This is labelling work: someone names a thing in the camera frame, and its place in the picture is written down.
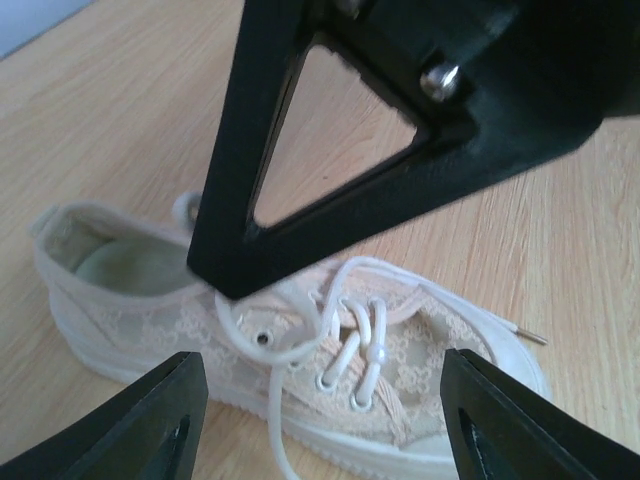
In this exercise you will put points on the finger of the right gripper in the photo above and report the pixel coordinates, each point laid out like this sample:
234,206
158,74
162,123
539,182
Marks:
237,254

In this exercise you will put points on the white lace sneaker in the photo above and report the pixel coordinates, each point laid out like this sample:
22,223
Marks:
345,356

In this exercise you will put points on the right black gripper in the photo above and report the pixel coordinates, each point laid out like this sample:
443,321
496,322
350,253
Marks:
493,88

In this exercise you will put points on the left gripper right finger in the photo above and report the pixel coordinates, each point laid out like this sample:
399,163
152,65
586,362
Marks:
500,429

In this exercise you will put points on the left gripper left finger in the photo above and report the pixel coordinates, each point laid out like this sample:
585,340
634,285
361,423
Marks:
150,430

